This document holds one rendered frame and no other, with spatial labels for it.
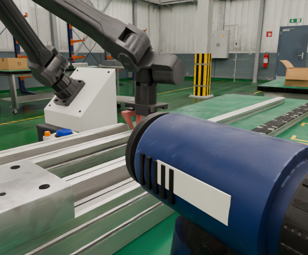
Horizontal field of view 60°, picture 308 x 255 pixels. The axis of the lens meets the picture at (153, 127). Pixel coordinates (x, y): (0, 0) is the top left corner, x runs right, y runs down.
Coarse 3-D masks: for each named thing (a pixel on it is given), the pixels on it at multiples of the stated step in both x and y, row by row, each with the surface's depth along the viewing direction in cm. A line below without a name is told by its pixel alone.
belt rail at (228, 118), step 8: (256, 104) 130; (264, 104) 130; (272, 104) 139; (232, 112) 111; (240, 112) 111; (248, 112) 116; (256, 112) 123; (216, 120) 97; (224, 120) 100; (232, 120) 106
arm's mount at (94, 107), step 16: (96, 80) 100; (112, 80) 100; (80, 96) 99; (96, 96) 95; (112, 96) 101; (48, 112) 103; (64, 112) 97; (80, 112) 92; (96, 112) 96; (112, 112) 102; (80, 128) 92; (96, 128) 97
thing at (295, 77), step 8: (0, 64) 511; (8, 64) 499; (16, 64) 513; (24, 64) 527; (288, 64) 247; (288, 72) 233; (296, 72) 229; (304, 72) 226; (288, 80) 236; (296, 80) 232; (304, 80) 228
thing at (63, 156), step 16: (112, 128) 66; (32, 144) 54; (48, 144) 54; (64, 144) 57; (80, 144) 54; (96, 144) 54; (112, 144) 57; (0, 160) 48; (16, 160) 50; (32, 160) 45; (48, 160) 47; (64, 160) 49; (80, 160) 52; (96, 160) 55; (64, 176) 51
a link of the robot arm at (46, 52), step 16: (0, 0) 69; (0, 16) 73; (16, 16) 73; (16, 32) 76; (32, 32) 79; (32, 48) 81; (48, 48) 89; (32, 64) 86; (64, 64) 92; (48, 80) 89
